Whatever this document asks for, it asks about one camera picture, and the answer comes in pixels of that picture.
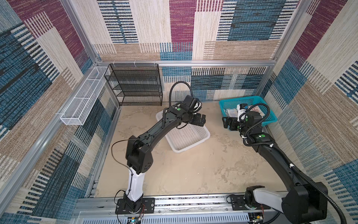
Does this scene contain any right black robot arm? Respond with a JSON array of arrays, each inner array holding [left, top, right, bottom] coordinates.
[[222, 103, 347, 224]]

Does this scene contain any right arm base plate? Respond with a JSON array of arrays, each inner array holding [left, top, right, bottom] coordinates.
[[226, 194, 271, 211]]

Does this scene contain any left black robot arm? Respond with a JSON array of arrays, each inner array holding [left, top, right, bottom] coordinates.
[[114, 81, 206, 213]]

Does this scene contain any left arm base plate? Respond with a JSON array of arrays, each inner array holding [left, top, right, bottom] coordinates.
[[115, 197, 155, 215]]

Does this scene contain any white wire mesh tray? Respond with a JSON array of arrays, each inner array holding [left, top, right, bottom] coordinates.
[[60, 66, 107, 126]]

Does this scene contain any teal plastic basket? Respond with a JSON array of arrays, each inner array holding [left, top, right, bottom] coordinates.
[[219, 96, 278, 131]]

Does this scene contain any red pattern towel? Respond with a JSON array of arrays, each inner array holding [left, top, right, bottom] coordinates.
[[224, 106, 265, 117]]

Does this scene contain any white plastic laundry basket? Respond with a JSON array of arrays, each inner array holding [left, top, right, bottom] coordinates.
[[165, 124, 211, 153]]

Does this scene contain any aluminium mounting rail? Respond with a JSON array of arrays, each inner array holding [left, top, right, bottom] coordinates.
[[70, 193, 289, 224]]

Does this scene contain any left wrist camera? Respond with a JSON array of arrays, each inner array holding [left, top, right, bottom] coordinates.
[[181, 95, 202, 113]]

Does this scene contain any black wire shelf rack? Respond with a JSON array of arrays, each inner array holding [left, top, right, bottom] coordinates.
[[104, 63, 163, 106]]

